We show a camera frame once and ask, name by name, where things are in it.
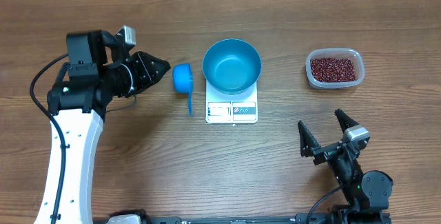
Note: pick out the clear plastic container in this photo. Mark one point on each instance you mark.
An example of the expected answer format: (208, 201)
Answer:
(349, 53)

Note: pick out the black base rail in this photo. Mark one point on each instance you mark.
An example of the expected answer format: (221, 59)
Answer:
(139, 216)

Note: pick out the red beans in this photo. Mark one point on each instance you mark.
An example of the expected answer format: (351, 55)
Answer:
(333, 70)

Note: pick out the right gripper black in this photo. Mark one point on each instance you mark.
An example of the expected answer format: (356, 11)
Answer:
(309, 145)

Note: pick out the blue plastic measuring scoop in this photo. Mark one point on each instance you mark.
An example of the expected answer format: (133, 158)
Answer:
(183, 82)

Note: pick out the teal bowl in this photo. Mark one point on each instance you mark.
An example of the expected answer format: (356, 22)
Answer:
(232, 66)

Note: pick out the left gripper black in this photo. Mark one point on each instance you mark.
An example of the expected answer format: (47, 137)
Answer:
(142, 60)

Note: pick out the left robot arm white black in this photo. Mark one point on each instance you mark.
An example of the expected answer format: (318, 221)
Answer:
(100, 67)

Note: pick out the white digital kitchen scale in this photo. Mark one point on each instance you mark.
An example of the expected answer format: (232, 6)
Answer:
(221, 108)

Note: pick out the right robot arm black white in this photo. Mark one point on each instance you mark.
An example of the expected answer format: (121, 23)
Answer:
(367, 194)

